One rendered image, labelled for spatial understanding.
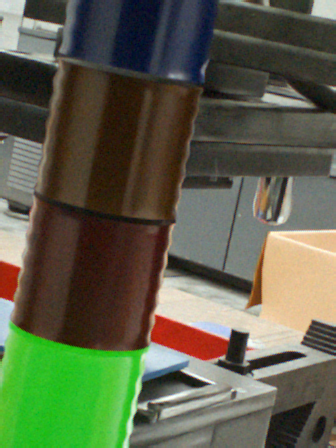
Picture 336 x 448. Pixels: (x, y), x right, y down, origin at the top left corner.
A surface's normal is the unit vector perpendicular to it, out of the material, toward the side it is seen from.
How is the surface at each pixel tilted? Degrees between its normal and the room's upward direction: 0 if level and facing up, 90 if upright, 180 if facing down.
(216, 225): 90
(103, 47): 104
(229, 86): 90
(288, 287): 88
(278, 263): 90
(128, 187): 76
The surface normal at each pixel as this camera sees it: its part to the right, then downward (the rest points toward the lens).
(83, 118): -0.50, 0.30
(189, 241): -0.57, 0.04
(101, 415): 0.55, 0.02
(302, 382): 0.83, 0.26
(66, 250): -0.29, -0.14
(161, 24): 0.32, -0.01
